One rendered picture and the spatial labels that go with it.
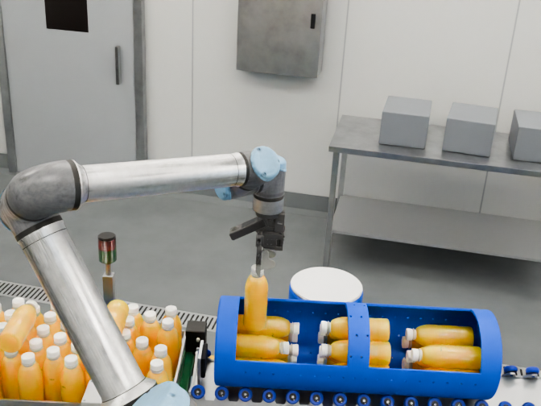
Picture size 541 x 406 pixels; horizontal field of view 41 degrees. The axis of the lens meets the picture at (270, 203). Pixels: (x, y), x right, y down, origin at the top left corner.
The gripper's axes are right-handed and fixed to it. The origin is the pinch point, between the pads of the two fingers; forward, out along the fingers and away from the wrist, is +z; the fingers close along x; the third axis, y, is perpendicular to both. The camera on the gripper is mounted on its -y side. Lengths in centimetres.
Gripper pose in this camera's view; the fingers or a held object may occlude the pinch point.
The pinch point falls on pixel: (257, 268)
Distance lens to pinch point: 222.6
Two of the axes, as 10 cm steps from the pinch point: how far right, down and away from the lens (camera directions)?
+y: 10.0, 0.6, 0.1
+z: -0.6, 9.1, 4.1
